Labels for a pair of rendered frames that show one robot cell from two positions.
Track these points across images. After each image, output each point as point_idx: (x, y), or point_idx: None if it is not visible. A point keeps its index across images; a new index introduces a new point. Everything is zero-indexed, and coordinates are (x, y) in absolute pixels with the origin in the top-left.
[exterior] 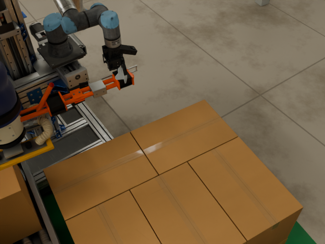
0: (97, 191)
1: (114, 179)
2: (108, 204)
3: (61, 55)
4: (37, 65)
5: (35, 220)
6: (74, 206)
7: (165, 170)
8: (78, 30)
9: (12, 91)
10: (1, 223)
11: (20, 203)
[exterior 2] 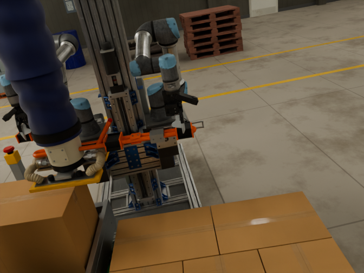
0: (152, 253)
1: (173, 246)
2: (155, 269)
3: (157, 119)
4: (142, 128)
5: (78, 258)
6: (124, 260)
7: (229, 251)
8: (142, 73)
9: (69, 115)
10: (44, 248)
11: (61, 231)
